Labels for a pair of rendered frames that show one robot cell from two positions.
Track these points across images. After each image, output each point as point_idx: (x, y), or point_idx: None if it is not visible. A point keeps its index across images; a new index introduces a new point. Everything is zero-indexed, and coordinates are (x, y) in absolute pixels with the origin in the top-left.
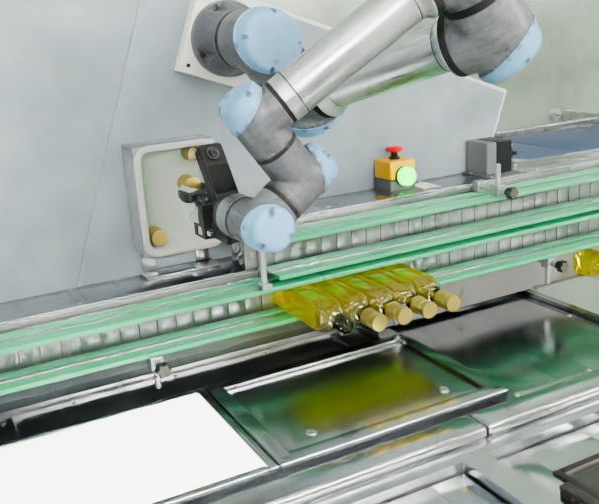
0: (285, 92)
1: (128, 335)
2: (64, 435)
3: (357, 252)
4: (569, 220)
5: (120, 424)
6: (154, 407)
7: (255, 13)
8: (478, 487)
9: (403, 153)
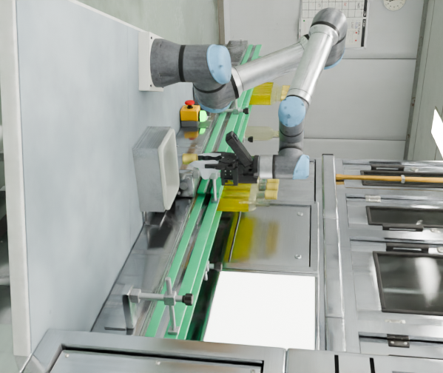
0: (308, 98)
1: None
2: (214, 326)
3: None
4: (244, 115)
5: (225, 304)
6: (220, 289)
7: (220, 51)
8: (362, 242)
9: (183, 103)
